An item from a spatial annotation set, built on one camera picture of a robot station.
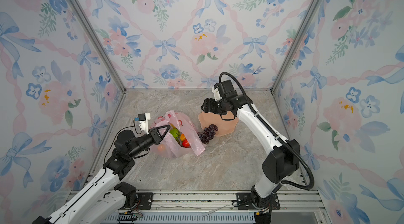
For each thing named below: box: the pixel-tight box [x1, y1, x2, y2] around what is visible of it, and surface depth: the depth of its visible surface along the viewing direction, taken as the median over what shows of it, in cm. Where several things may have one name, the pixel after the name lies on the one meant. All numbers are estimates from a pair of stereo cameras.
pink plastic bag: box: [149, 109, 206, 159], surface depth 77 cm
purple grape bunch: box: [197, 123, 219, 144], surface depth 92 cm
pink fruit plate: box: [197, 111, 240, 137], surface depth 96 cm
